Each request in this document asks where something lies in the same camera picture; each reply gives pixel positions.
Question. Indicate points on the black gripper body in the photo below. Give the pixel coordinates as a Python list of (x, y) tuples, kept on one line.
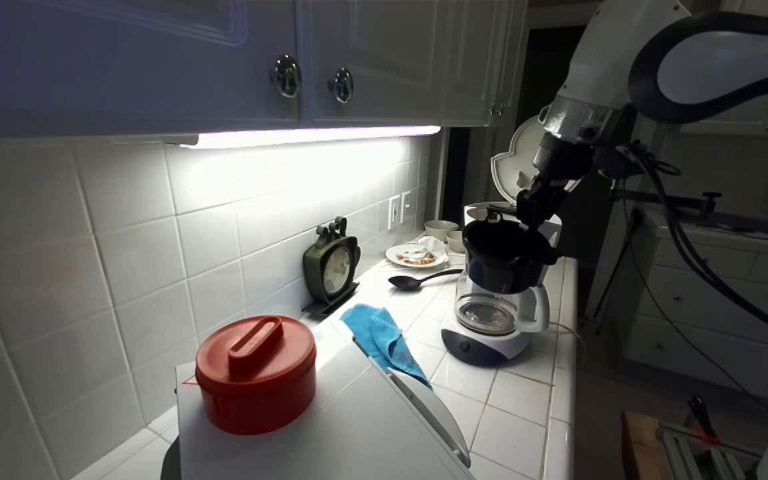
[(567, 160)]

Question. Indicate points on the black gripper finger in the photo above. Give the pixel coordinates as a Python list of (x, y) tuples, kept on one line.
[(535, 202), (562, 205)]

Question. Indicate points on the black coffee strainer basket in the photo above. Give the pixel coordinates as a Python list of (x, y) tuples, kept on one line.
[(506, 256)]

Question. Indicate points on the white coffee maker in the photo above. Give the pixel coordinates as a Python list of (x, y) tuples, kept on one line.
[(482, 348)]

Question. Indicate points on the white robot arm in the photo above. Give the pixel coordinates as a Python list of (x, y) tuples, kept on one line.
[(607, 53)]

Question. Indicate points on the small white bowl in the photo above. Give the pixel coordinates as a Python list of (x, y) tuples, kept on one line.
[(442, 228)]

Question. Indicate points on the black tripod stand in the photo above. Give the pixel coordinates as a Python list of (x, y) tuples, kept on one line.
[(667, 200)]

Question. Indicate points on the white plate with food scraps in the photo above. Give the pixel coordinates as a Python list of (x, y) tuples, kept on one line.
[(414, 256)]

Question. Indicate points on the black spoon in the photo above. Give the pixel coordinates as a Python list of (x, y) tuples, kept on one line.
[(407, 282)]

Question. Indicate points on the blue cloth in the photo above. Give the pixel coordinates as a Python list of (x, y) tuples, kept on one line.
[(386, 336)]

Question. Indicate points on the white cabinet door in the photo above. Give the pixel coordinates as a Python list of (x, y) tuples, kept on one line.
[(118, 62), (392, 53)]

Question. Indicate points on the dark analog clock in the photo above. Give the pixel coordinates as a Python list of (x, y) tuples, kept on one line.
[(331, 268)]

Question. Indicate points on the white drawer cabinet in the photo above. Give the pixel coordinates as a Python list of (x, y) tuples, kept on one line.
[(722, 354)]

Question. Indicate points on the metal cabinet knob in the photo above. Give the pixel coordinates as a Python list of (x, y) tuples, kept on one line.
[(286, 76), (343, 82)]

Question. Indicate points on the under-cabinet light strip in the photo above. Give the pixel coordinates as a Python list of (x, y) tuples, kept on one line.
[(314, 136)]

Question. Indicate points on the wooden board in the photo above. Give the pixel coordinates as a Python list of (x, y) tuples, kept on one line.
[(643, 449)]

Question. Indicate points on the white toaster oven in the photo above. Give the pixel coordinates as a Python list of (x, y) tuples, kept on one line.
[(359, 436)]

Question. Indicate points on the red round lidded container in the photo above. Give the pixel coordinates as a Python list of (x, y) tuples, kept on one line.
[(255, 374)]

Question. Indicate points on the white wall outlet plate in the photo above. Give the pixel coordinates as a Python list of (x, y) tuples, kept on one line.
[(399, 209)]

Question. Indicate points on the white wall cabinet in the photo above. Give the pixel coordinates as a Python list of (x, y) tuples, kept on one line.
[(759, 120)]

